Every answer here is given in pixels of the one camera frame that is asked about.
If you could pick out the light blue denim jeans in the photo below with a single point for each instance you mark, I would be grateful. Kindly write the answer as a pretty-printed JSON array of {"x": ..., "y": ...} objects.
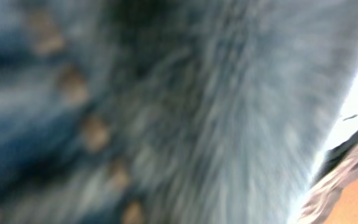
[{"x": 169, "y": 111}]

